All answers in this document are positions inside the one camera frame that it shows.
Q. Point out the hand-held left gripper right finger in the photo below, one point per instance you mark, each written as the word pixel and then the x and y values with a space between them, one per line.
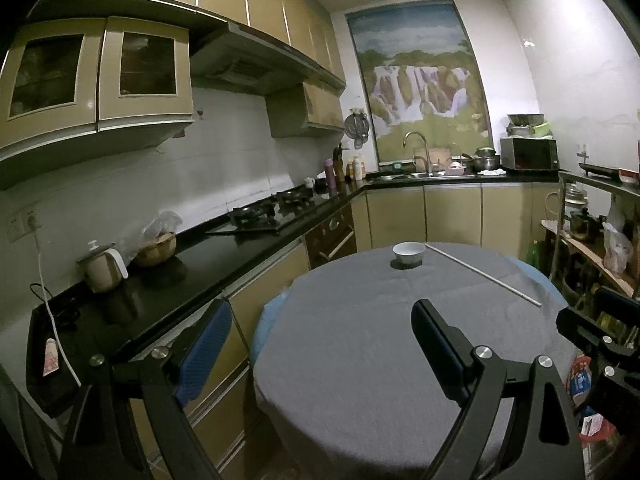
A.
pixel 440 350

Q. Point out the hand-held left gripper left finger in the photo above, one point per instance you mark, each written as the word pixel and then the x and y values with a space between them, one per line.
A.
pixel 202 355

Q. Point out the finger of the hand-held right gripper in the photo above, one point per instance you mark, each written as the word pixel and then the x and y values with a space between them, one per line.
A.
pixel 580 325
pixel 620 296

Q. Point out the metal storage rack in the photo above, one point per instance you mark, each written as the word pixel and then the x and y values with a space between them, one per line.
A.
pixel 600 260

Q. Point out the white plastic bag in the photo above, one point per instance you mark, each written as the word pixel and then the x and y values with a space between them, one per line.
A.
pixel 617 250

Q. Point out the light blue table cover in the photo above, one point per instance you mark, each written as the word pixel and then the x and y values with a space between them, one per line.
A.
pixel 270 320

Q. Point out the dark steel pot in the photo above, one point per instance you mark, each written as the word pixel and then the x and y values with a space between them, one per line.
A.
pixel 582 225

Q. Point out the green bottle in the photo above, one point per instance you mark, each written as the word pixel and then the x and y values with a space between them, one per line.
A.
pixel 535 255

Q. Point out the black kitchen countertop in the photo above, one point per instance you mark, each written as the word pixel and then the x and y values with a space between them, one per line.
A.
pixel 200 270

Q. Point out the long white rod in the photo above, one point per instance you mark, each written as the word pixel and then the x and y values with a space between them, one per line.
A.
pixel 480 273

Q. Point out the red and white box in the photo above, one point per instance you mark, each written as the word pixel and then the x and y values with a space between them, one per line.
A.
pixel 591 425

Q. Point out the white ceramic bowl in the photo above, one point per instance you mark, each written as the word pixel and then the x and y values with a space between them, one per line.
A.
pixel 408 253

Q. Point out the brown basket with plastic bag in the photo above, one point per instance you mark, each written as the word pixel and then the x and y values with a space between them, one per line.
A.
pixel 157 242

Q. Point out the beige electric kettle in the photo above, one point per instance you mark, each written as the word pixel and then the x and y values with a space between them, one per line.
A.
pixel 102 267

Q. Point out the pink and white tube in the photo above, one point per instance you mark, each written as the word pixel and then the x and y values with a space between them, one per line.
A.
pixel 50 357

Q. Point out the dark built-in oven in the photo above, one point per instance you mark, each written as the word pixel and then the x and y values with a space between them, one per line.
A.
pixel 332 240

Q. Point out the black gas stove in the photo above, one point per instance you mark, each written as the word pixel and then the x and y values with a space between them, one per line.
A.
pixel 270 212

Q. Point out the black microwave oven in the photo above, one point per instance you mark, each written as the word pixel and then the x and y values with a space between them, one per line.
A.
pixel 530 154

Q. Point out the steel cooking pot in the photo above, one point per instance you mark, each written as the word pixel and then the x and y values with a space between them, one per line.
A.
pixel 485 160

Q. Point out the wooden cutting board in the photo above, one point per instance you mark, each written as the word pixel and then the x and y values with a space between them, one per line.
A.
pixel 437 157

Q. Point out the stacked metal basins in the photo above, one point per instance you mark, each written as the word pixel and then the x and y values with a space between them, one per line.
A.
pixel 525 124

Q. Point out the pale yellow bottle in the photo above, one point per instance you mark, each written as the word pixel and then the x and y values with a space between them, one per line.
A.
pixel 360 169

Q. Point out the amber bottle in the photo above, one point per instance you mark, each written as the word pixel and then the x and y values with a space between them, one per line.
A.
pixel 351 167

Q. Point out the small white cup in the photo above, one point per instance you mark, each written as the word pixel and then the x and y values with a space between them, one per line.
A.
pixel 310 181

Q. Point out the steel kitchen faucet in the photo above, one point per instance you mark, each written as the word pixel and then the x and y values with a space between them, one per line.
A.
pixel 417 145

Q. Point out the pink bottle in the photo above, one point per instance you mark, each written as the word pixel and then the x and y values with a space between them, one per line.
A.
pixel 329 172

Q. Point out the dark tall bottle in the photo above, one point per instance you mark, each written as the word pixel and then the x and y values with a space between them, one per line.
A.
pixel 339 162

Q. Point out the hanging metal strainer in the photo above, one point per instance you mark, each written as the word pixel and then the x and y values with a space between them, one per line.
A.
pixel 357 127

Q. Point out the beige glass door cabinet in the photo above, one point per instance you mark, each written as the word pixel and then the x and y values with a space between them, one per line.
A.
pixel 100 75

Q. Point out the steel range hood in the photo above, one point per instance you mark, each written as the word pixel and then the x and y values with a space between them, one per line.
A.
pixel 255 60

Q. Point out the white wall socket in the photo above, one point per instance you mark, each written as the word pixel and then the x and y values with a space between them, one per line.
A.
pixel 22 225

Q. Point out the small beige wall cabinet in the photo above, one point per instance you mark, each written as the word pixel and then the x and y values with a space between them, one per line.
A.
pixel 305 110

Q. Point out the waterfall wall poster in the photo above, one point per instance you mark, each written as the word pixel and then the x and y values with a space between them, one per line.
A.
pixel 420 75

